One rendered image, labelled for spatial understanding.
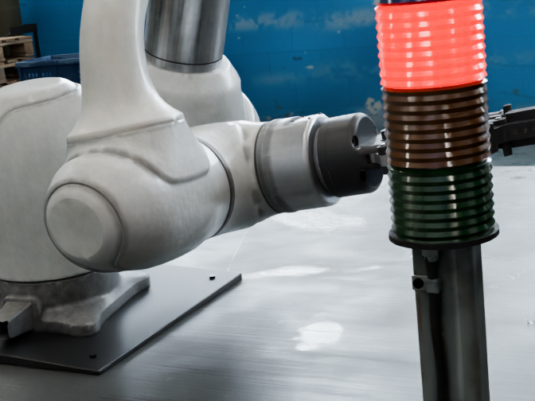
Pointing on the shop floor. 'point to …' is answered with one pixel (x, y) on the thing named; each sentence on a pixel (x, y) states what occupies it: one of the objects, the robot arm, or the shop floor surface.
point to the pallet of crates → (60, 69)
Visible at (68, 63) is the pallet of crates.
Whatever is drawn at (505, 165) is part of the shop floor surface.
